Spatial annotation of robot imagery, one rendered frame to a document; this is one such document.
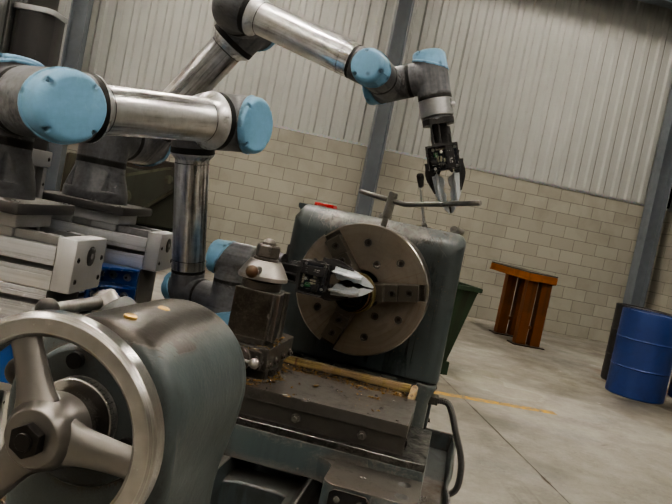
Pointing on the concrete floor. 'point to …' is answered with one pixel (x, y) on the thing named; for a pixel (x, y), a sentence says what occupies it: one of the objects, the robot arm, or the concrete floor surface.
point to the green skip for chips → (459, 317)
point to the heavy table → (523, 304)
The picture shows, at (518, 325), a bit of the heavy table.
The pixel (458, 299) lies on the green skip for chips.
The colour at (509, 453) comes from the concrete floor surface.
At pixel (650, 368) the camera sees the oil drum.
